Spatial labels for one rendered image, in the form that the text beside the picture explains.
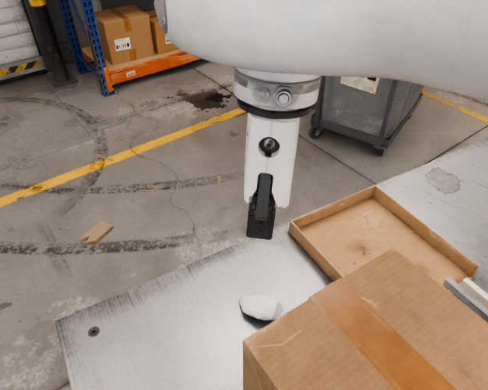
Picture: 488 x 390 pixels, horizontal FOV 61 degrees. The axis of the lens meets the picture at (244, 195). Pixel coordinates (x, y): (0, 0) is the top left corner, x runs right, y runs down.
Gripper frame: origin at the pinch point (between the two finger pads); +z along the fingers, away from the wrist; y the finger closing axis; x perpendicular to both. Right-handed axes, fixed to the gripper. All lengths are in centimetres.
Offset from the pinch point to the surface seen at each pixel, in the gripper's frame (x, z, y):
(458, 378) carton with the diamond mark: -21.4, 6.3, -13.4
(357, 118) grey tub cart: -49, 62, 197
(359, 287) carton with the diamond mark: -12.7, 5.3, -3.5
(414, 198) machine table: -38, 25, 52
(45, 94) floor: 180, 92, 255
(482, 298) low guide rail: -40.5, 22.3, 15.2
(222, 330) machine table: 4.8, 33.7, 10.1
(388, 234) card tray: -29, 27, 38
